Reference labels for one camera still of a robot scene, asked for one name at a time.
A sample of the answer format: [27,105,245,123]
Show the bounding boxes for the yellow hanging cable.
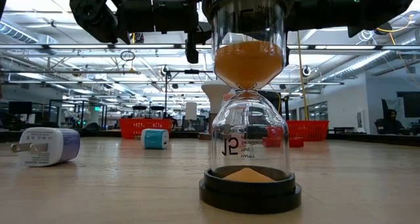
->
[297,30,310,122]

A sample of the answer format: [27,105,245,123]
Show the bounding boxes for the teal white wall charger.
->
[140,128,170,150]

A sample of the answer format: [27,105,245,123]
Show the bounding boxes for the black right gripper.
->
[284,2,316,66]

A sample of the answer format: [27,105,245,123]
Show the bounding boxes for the large orange sand hourglass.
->
[198,0,303,215]

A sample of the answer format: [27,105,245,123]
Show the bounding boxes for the purple white wall charger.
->
[10,127,81,168]

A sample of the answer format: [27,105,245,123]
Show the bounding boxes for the black aluminium table frame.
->
[0,128,420,145]

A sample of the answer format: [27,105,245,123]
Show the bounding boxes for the black monitor screen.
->
[8,101,33,116]
[396,91,420,119]

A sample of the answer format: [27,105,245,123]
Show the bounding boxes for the small red plastic basket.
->
[285,120,330,142]
[118,118,175,140]

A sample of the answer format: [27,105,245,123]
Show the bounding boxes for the white cylindrical background lamp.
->
[185,102,198,122]

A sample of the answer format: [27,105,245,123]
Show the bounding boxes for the black capped white sand hourglass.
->
[132,104,148,120]

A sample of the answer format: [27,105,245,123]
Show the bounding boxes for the black camera stand pole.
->
[163,69,214,120]

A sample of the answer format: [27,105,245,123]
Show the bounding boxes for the person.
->
[375,108,406,135]

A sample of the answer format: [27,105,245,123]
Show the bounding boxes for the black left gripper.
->
[152,0,213,64]

